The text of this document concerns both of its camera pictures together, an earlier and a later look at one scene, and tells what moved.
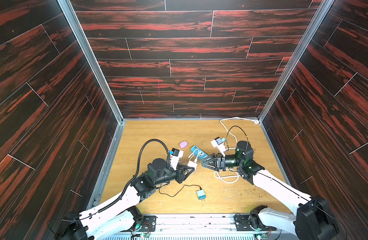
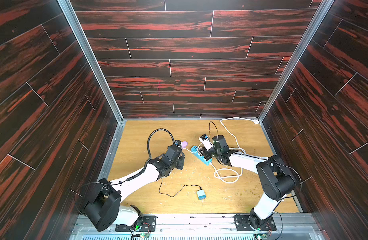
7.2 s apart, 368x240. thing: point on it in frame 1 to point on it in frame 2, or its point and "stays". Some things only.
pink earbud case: (183, 144) stays
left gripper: (179, 176) to (181, 159)
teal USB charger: (201, 195) stays
